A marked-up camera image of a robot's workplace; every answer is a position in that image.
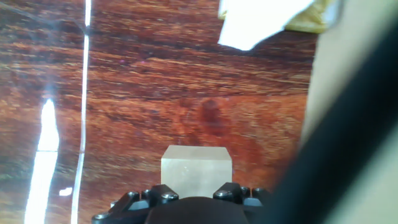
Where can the dark red wooden board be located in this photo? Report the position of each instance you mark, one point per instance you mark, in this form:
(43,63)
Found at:
(155,77)

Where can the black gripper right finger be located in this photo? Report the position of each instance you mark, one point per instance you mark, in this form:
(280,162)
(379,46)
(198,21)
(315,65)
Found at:
(230,193)

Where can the brown cardboard sheet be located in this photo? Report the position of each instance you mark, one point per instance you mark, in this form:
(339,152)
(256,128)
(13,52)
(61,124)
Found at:
(342,46)

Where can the light wooden block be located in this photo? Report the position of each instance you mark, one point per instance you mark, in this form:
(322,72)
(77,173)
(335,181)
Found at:
(196,171)

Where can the gold tissue pack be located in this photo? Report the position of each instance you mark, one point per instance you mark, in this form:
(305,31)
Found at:
(258,21)

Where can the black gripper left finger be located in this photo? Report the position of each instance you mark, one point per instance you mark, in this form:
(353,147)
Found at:
(124,214)

